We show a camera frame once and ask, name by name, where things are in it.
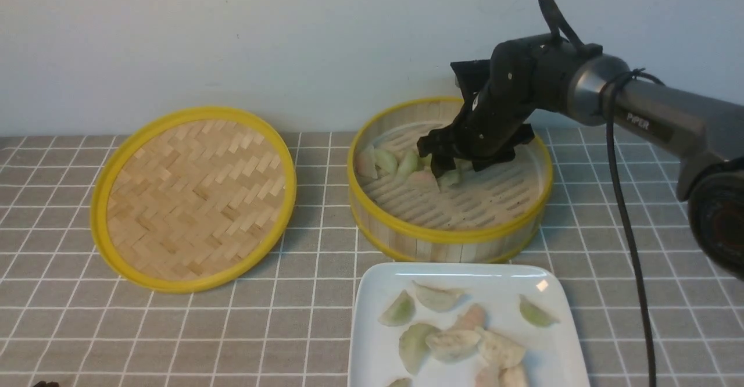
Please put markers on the pink dumpling steamer centre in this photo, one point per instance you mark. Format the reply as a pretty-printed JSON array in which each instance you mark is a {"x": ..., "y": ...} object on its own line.
[{"x": 423, "y": 180}]

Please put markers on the beige dumpling plate bottom right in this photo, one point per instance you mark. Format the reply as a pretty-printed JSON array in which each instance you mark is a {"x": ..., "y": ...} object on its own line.
[{"x": 514, "y": 376}]

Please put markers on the green dumpling plate left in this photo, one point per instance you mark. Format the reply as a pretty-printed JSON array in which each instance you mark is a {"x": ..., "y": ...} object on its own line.
[{"x": 399, "y": 312}]

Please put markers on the bamboo steamer lid yellow rim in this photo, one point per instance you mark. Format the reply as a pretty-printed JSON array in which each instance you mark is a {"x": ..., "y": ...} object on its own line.
[{"x": 193, "y": 200}]

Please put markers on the large green dumpling plate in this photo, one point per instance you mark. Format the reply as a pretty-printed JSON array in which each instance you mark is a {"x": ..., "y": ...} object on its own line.
[{"x": 412, "y": 346}]

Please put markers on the green dumpling steamer front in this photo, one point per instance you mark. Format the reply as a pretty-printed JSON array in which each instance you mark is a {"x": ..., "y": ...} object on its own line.
[{"x": 534, "y": 314}]

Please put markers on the green dumpling plate bottom edge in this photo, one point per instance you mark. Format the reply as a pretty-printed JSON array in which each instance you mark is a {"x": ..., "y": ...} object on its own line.
[{"x": 401, "y": 382}]

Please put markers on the pale pink dumpling in steamer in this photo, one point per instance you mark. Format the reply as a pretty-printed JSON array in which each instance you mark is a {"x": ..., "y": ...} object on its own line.
[{"x": 365, "y": 163}]

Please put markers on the bamboo steamer basket yellow rim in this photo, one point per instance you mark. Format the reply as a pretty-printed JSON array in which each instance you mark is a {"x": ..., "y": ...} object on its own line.
[{"x": 406, "y": 242}]

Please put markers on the green dumpling steamer back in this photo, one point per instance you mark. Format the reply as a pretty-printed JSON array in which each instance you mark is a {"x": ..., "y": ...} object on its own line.
[{"x": 425, "y": 161}]

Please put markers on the dark object bottom left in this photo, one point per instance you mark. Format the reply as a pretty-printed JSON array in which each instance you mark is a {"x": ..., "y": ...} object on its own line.
[{"x": 43, "y": 383}]

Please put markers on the pink dumpling plate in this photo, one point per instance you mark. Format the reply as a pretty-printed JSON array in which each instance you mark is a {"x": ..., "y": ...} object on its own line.
[
  {"x": 474, "y": 317},
  {"x": 488, "y": 376}
]

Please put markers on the pink dumpling plate bottom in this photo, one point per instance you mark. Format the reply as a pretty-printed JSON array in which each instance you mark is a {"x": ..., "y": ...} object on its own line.
[{"x": 488, "y": 376}]

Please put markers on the beige dumpling plate centre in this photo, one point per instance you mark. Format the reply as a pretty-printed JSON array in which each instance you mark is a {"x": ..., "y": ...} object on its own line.
[{"x": 453, "y": 345}]

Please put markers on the pink dumpling plate centre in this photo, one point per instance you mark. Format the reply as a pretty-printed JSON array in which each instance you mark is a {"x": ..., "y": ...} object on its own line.
[{"x": 474, "y": 317}]

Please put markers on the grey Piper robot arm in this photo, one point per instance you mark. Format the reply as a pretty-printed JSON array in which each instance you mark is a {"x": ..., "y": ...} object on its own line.
[{"x": 705, "y": 134}]

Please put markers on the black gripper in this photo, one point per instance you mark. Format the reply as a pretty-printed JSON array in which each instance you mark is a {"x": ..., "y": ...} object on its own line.
[{"x": 525, "y": 74}]

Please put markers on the beige dumpling plate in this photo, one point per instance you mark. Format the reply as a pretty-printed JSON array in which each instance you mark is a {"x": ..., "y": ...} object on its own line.
[
  {"x": 514, "y": 376},
  {"x": 453, "y": 345},
  {"x": 497, "y": 349}
]

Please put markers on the pale dumpling plate top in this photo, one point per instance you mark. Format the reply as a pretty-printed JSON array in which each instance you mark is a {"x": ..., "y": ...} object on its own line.
[{"x": 437, "y": 299}]

